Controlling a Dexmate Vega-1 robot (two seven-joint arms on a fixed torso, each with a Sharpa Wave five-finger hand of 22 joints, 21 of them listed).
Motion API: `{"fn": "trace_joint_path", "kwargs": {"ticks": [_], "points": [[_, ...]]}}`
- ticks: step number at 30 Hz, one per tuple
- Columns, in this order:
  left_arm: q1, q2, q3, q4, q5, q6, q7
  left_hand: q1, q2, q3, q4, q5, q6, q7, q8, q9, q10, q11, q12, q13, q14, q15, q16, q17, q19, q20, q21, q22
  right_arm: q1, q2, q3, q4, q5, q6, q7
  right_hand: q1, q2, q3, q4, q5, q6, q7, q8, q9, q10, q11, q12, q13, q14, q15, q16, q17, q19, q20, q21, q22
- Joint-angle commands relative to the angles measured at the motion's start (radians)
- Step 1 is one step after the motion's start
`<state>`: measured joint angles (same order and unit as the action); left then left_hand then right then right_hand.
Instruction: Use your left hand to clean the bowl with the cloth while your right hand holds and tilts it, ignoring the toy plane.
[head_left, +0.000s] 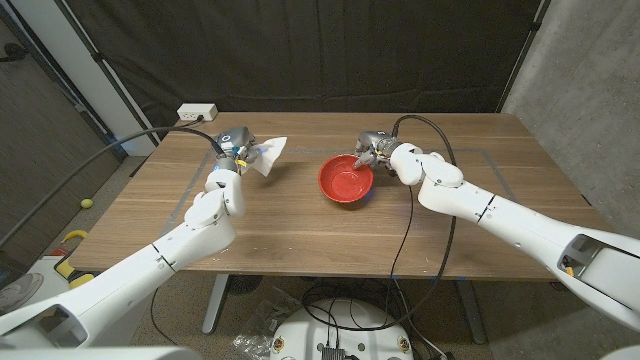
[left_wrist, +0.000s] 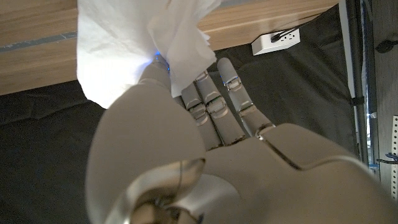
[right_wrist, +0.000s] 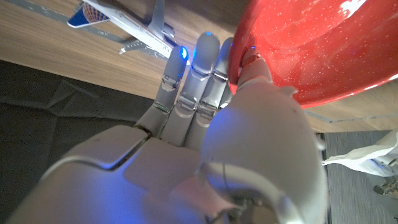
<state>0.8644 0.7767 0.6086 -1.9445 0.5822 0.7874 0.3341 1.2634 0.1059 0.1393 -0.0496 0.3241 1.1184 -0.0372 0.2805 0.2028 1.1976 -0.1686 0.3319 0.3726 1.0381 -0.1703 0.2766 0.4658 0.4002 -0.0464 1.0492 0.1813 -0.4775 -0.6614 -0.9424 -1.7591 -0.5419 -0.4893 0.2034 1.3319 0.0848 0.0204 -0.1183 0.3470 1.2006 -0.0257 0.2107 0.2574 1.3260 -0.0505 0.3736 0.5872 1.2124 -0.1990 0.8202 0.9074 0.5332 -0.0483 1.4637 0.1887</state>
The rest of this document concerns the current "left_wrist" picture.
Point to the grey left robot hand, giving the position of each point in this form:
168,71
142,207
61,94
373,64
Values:
280,186

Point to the white cloth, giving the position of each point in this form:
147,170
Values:
118,40

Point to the white perforated metal strip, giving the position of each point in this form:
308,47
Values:
395,155

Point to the white power strip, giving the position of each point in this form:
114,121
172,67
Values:
264,46

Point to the black backdrop curtain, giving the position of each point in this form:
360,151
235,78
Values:
40,155

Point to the black backdrop frame pole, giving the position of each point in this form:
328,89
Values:
357,77

